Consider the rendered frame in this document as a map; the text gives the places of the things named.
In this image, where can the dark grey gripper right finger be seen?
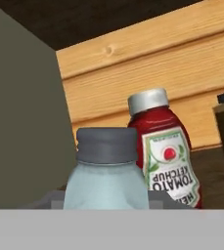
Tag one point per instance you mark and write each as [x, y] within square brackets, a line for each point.
[159, 199]

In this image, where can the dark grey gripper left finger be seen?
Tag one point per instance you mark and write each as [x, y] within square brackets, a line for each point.
[53, 201]

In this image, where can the clear shaker with grey cap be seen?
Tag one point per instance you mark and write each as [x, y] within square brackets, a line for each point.
[106, 172]

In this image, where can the red ketchup bottle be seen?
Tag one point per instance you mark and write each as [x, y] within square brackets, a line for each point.
[164, 146]

